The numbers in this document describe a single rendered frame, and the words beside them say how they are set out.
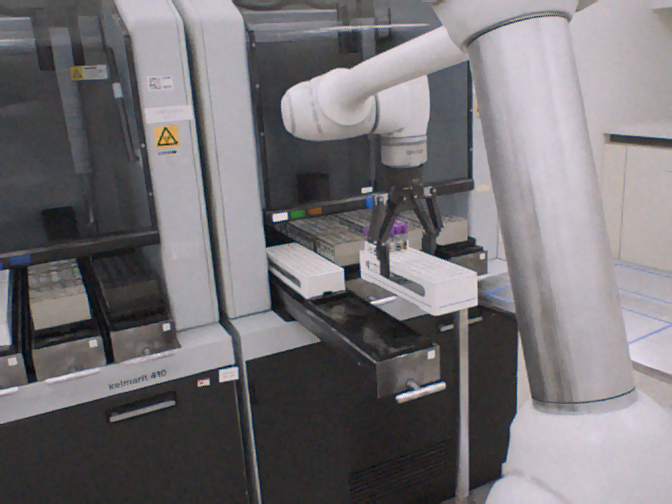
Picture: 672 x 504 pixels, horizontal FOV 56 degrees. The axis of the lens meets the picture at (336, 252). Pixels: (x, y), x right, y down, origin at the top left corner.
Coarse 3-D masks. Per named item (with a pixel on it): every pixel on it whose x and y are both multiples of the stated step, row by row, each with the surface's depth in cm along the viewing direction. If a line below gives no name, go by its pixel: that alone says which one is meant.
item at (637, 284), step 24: (624, 264) 151; (480, 288) 141; (504, 288) 140; (624, 288) 136; (648, 288) 135; (456, 312) 142; (504, 312) 129; (624, 312) 124; (648, 312) 123; (456, 336) 144; (648, 336) 113; (456, 360) 146; (648, 360) 104; (456, 384) 148; (456, 408) 150; (456, 432) 152; (456, 456) 154; (456, 480) 156
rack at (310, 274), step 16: (272, 256) 160; (288, 256) 160; (304, 256) 158; (320, 256) 157; (272, 272) 163; (288, 272) 151; (304, 272) 146; (320, 272) 146; (336, 272) 145; (304, 288) 143; (320, 288) 144; (336, 288) 146
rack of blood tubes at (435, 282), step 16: (368, 256) 136; (400, 256) 133; (416, 256) 132; (432, 256) 131; (368, 272) 137; (400, 272) 124; (416, 272) 122; (432, 272) 121; (448, 272) 120; (464, 272) 120; (400, 288) 126; (416, 288) 130; (432, 288) 115; (448, 288) 116; (464, 288) 117; (416, 304) 121; (432, 304) 116; (448, 304) 116; (464, 304) 118
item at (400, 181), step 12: (396, 168) 123; (408, 168) 122; (420, 168) 124; (396, 180) 123; (408, 180) 123; (420, 180) 124; (396, 192) 125; (408, 192) 126; (420, 192) 128; (396, 204) 126; (408, 204) 127
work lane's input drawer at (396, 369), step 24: (288, 288) 151; (288, 312) 151; (312, 312) 138; (336, 312) 138; (360, 312) 137; (384, 312) 132; (336, 336) 127; (360, 336) 125; (384, 336) 124; (408, 336) 123; (360, 360) 118; (384, 360) 113; (408, 360) 115; (432, 360) 118; (384, 384) 114; (408, 384) 116; (432, 384) 114
